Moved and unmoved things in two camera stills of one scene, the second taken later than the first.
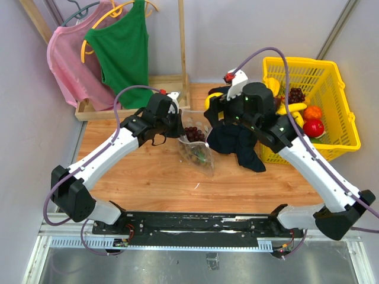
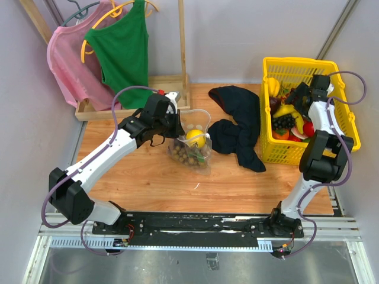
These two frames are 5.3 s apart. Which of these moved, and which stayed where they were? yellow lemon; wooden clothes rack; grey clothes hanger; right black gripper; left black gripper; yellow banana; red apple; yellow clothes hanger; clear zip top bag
Moved: yellow lemon; clear zip top bag; right black gripper
Stayed: yellow clothes hanger; yellow banana; grey clothes hanger; red apple; wooden clothes rack; left black gripper
